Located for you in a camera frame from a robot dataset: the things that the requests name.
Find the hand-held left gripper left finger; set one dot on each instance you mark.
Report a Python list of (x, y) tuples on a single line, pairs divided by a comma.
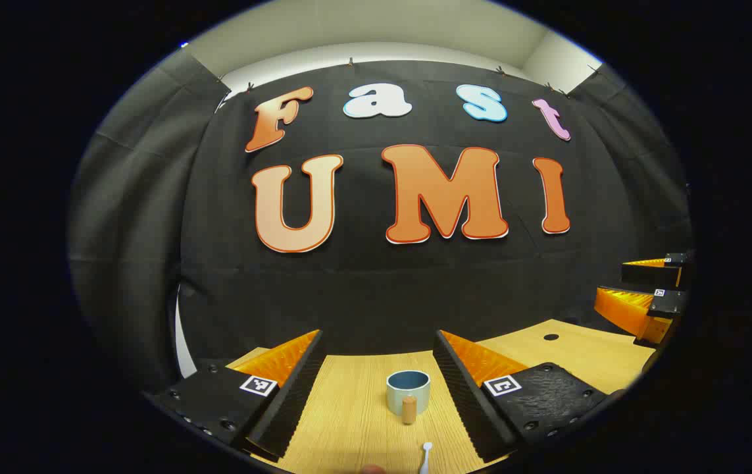
[(293, 395)]

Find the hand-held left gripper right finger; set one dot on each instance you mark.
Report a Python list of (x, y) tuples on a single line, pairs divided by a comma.
[(461, 395)]

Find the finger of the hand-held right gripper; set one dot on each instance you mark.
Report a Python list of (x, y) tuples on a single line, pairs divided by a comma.
[(649, 273), (632, 309)]

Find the white toothbrush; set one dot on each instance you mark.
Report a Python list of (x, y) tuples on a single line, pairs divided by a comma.
[(426, 457)]

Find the wooden desktop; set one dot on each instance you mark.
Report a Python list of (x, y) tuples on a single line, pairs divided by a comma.
[(356, 421)]

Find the black backdrop cloth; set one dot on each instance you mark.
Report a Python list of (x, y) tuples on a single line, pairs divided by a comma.
[(362, 283)]

